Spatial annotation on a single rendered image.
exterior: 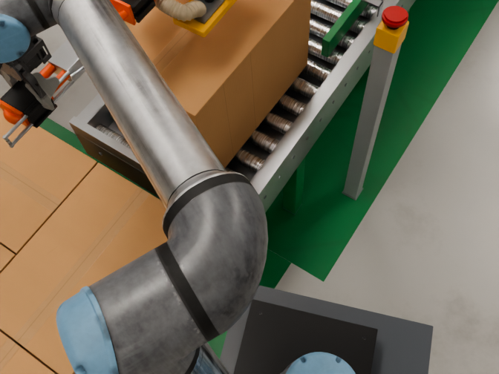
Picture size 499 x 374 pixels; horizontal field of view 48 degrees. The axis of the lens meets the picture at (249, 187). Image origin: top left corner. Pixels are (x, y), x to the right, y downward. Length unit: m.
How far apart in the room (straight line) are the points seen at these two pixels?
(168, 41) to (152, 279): 1.19
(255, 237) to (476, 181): 2.07
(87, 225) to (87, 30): 1.13
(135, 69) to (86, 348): 0.36
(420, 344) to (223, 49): 0.95
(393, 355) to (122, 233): 0.90
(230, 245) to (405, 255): 1.85
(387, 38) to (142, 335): 1.25
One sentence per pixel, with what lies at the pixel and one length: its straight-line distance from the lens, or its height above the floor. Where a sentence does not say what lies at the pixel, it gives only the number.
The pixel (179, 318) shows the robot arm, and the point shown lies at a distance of 0.58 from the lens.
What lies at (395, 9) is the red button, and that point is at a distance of 1.65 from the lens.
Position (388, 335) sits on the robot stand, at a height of 0.75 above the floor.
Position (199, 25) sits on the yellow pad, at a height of 1.11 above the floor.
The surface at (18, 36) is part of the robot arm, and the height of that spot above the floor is 1.54.
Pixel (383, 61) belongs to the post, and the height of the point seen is 0.88.
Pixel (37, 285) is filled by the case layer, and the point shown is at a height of 0.54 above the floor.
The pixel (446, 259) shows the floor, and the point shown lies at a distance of 2.43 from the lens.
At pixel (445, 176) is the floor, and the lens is 2.59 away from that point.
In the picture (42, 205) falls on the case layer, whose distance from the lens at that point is 1.99.
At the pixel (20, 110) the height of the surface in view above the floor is 1.25.
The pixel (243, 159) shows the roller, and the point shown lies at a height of 0.54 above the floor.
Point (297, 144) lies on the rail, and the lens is 1.90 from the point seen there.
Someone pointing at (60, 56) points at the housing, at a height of 1.24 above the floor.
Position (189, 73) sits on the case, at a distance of 1.61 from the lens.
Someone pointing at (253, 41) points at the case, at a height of 0.95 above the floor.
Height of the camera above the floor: 2.19
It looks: 62 degrees down
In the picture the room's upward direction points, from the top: 6 degrees counter-clockwise
